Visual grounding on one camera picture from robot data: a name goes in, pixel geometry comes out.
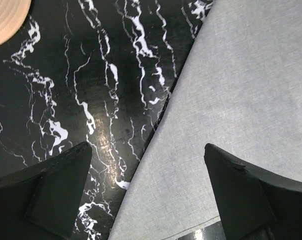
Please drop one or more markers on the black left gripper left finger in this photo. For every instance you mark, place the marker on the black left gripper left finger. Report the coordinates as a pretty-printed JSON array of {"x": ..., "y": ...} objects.
[{"x": 41, "y": 202}]

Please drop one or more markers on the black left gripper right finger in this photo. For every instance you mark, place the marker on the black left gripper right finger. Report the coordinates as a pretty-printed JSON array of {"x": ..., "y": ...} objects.
[{"x": 253, "y": 203}]

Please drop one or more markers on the grey cloth napkin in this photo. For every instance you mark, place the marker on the grey cloth napkin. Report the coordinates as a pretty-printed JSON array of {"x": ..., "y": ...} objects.
[{"x": 241, "y": 90}]

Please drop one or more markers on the orange bucket hat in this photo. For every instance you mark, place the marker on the orange bucket hat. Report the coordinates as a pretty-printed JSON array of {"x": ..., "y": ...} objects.
[{"x": 12, "y": 15}]

